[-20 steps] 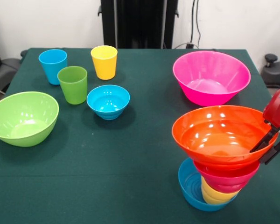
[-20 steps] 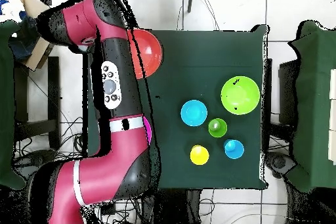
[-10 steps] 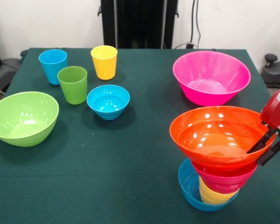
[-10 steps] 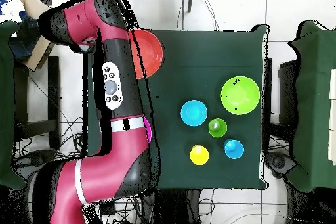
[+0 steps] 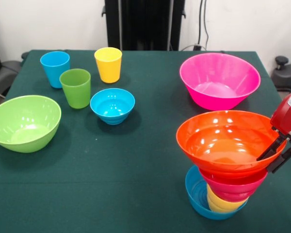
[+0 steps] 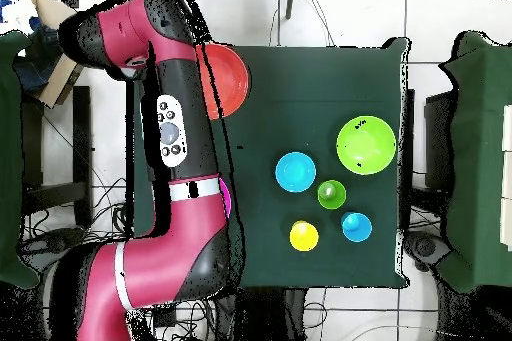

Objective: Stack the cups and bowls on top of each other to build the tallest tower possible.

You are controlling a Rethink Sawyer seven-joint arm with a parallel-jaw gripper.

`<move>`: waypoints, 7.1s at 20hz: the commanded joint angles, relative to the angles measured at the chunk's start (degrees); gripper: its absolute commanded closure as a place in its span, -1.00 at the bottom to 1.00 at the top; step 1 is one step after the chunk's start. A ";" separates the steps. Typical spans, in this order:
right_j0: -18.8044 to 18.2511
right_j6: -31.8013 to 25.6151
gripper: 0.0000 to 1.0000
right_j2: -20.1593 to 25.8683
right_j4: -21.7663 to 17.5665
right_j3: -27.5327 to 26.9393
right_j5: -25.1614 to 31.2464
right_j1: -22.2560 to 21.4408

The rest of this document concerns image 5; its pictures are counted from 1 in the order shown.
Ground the large pink bowl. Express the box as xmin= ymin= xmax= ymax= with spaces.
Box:
xmin=179 ymin=53 xmax=261 ymax=112

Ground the black hanging cable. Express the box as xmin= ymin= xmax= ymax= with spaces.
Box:
xmin=197 ymin=0 xmax=210 ymax=50

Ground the small red bowl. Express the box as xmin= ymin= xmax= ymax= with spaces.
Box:
xmin=198 ymin=167 xmax=269 ymax=202

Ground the blue cup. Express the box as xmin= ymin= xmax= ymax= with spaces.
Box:
xmin=40 ymin=50 xmax=71 ymax=89

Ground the dark green table cloth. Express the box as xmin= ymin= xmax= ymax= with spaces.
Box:
xmin=0 ymin=50 xmax=291 ymax=233

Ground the dark blue bowl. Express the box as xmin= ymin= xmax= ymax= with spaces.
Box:
xmin=184 ymin=165 xmax=248 ymax=221

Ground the tall yellow cup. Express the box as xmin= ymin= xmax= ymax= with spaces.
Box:
xmin=94 ymin=47 xmax=123 ymax=83

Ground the short yellow cup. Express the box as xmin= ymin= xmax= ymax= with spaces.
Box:
xmin=208 ymin=201 xmax=245 ymax=214
xmin=207 ymin=184 xmax=249 ymax=211

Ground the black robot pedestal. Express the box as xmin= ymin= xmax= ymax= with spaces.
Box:
xmin=104 ymin=0 xmax=186 ymax=51

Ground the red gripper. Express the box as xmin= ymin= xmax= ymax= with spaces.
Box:
xmin=256 ymin=93 xmax=291 ymax=174

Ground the orange bowl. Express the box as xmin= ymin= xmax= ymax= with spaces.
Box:
xmin=176 ymin=110 xmax=287 ymax=179

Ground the green cup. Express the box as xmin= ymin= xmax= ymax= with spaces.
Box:
xmin=59 ymin=68 xmax=92 ymax=109

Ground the large green bowl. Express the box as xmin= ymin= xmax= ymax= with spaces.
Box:
xmin=0 ymin=95 xmax=62 ymax=153

